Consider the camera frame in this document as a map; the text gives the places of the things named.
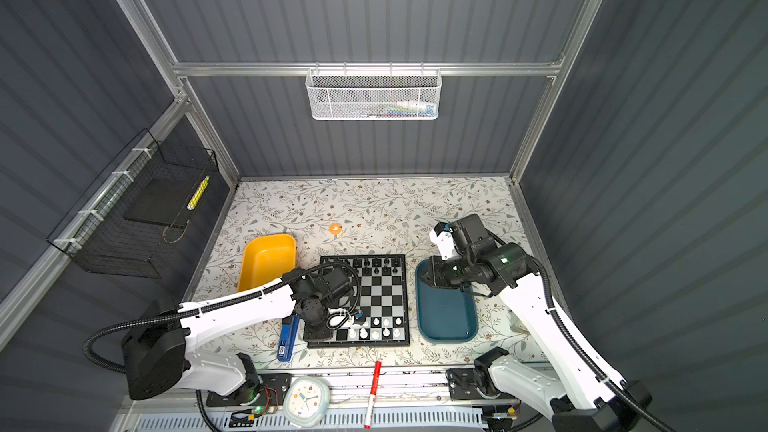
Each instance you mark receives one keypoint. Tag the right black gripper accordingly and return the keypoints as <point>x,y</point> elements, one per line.
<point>432,272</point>

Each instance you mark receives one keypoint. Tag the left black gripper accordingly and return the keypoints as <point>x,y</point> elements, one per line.
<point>318,335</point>

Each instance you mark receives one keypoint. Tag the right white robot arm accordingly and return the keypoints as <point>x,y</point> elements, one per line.
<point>586,393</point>

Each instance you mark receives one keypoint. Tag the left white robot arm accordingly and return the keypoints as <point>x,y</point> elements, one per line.
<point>163,350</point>

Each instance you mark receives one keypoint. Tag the blue stapler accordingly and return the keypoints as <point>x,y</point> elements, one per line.
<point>289,330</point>

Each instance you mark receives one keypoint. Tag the yellow plastic tray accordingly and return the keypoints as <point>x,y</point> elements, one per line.
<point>265,259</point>

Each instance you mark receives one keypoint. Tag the teal plastic tray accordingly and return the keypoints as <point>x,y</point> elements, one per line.
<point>444,316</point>

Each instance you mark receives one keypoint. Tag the black white chessboard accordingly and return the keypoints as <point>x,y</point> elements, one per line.
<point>381,317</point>

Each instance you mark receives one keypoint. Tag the small white clock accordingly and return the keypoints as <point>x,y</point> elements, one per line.
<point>306,402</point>

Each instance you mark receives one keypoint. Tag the red white marker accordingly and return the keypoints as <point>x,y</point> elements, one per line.
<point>368,417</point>

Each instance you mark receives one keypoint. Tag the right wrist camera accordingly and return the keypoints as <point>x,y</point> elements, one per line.
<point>466,236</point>

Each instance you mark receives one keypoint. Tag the white wire basket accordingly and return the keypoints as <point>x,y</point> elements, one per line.
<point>370,96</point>

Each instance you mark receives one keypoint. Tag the black wire basket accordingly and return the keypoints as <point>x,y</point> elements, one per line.
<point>132,224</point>

